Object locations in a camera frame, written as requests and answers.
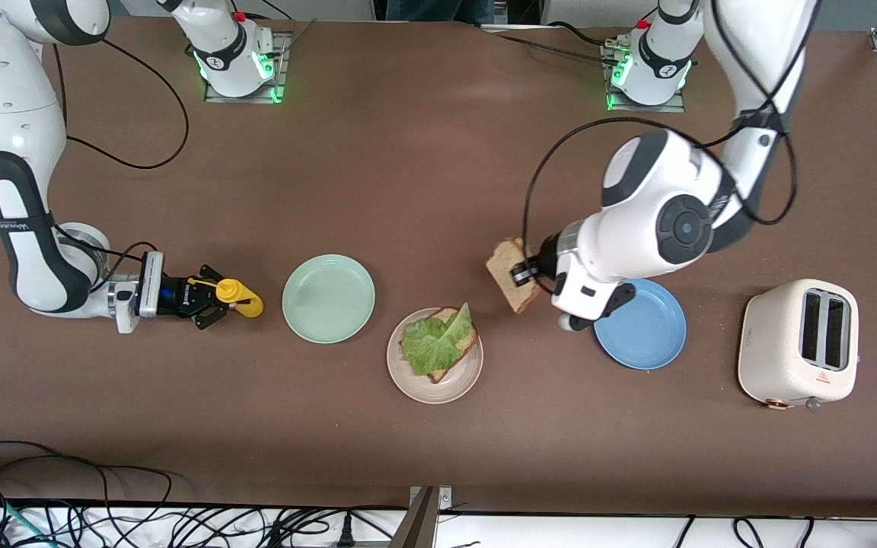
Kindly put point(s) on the person in blue jeans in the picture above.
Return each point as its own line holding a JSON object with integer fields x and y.
{"x": 438, "y": 9}

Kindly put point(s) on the grey metal table bracket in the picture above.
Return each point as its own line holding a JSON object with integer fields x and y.
{"x": 423, "y": 525}

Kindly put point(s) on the white two-slot toaster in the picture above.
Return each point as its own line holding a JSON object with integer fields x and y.
{"x": 777, "y": 350}

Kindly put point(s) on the yellow mustard squeeze bottle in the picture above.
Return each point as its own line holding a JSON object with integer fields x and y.
{"x": 250, "y": 304}

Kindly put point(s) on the beige plate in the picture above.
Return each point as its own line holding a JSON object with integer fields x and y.
{"x": 446, "y": 390}

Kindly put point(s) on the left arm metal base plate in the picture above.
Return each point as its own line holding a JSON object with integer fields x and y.
{"x": 671, "y": 107}

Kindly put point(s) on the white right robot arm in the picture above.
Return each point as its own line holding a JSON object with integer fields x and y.
{"x": 4, "y": 76}

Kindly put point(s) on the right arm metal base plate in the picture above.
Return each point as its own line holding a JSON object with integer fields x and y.
{"x": 281, "y": 46}

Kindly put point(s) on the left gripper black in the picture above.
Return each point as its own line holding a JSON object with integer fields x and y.
{"x": 544, "y": 261}

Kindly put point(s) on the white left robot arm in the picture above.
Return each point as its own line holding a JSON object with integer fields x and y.
{"x": 636, "y": 228}

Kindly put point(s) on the brown bread slice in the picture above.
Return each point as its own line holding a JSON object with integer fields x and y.
{"x": 463, "y": 352}
{"x": 503, "y": 266}

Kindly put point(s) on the mint green plate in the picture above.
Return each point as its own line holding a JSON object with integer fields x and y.
{"x": 328, "y": 299}

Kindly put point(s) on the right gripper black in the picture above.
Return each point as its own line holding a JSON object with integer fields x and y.
{"x": 181, "y": 294}

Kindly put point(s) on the black power plug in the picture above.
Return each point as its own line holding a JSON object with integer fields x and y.
{"x": 346, "y": 533}

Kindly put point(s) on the green lettuce leaf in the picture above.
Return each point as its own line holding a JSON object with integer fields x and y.
{"x": 431, "y": 342}

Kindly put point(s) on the blue plate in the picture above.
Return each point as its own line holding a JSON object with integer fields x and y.
{"x": 648, "y": 342}

